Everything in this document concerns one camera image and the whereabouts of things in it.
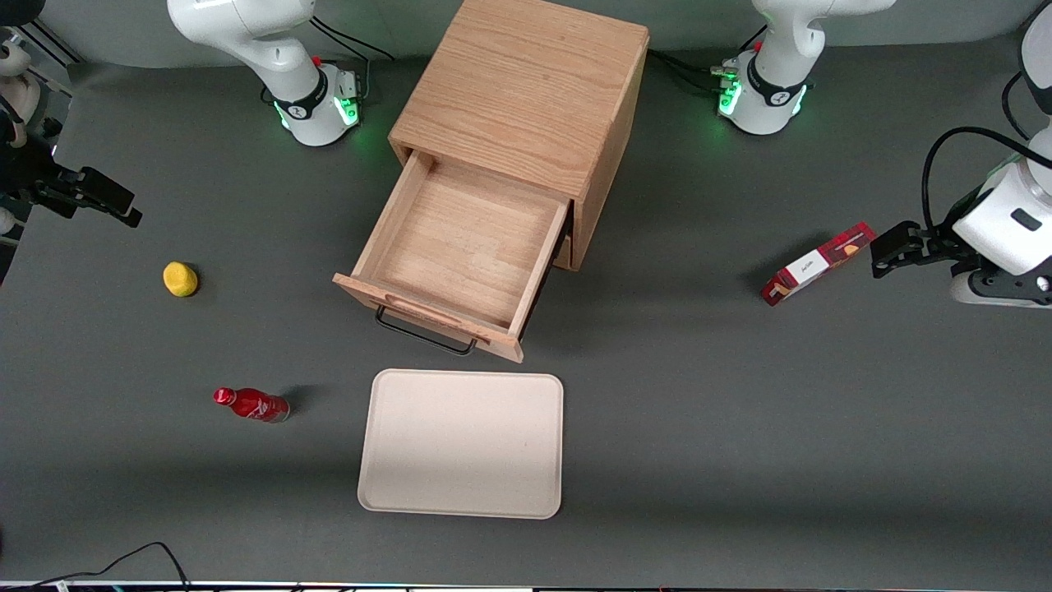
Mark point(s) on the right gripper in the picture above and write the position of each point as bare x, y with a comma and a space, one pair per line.
34, 178

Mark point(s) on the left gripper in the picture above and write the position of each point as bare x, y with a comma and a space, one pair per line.
936, 243

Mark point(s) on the oak wooden drawer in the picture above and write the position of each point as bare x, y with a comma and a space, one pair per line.
460, 247

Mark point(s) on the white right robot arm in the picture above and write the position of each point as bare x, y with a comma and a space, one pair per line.
246, 33

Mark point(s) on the red white snack box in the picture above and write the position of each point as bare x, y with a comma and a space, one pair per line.
809, 267

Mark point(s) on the beige round stand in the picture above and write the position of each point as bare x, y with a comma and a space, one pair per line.
20, 86

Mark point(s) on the yellow lemon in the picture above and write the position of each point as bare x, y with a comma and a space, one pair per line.
180, 279

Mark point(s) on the grey base connector block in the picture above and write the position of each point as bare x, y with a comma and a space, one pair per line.
725, 71
345, 82

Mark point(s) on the red soda bottle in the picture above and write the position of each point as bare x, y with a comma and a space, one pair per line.
255, 404

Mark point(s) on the oak wooden cabinet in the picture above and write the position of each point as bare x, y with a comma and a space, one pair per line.
526, 82

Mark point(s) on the beige plastic tray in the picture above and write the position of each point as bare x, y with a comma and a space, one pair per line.
460, 444

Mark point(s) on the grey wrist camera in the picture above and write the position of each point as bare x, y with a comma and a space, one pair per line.
998, 289

